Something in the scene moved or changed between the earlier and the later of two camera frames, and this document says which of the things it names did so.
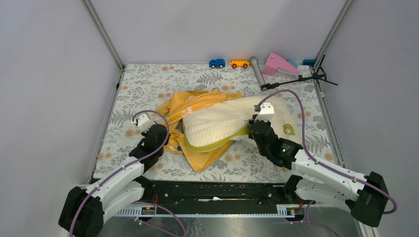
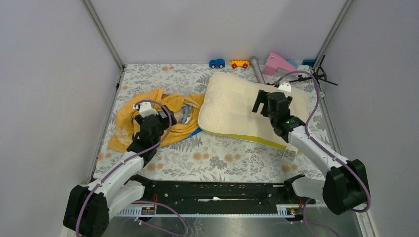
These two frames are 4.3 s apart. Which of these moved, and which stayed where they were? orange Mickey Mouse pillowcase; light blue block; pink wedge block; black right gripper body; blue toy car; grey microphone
Moved: black right gripper body; orange Mickey Mouse pillowcase
Stayed: light blue block; grey microphone; blue toy car; pink wedge block
